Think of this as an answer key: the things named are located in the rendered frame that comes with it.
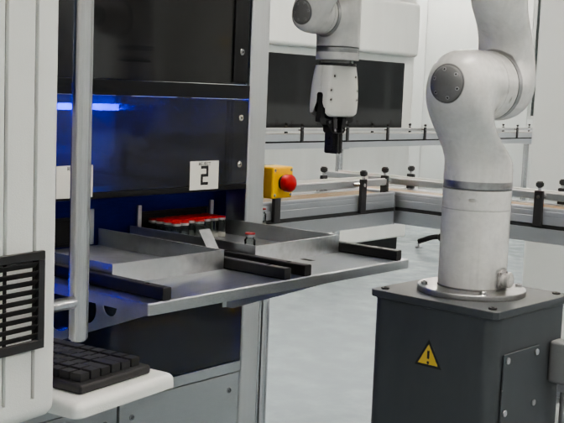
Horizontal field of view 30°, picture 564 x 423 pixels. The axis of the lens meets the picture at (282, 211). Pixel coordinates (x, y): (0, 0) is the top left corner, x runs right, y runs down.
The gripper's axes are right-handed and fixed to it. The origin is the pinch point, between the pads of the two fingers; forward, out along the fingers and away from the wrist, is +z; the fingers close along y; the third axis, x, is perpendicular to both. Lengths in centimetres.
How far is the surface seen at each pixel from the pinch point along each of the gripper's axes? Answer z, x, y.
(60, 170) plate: 6, -28, 44
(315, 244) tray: 20.2, -2.0, 1.8
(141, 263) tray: 19, -2, 48
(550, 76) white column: -17, -25, -143
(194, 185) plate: 10.5, -27.9, 9.9
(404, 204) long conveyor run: 20, -37, -82
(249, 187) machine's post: 11.6, -28.1, -7.4
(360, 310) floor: 111, -211, -310
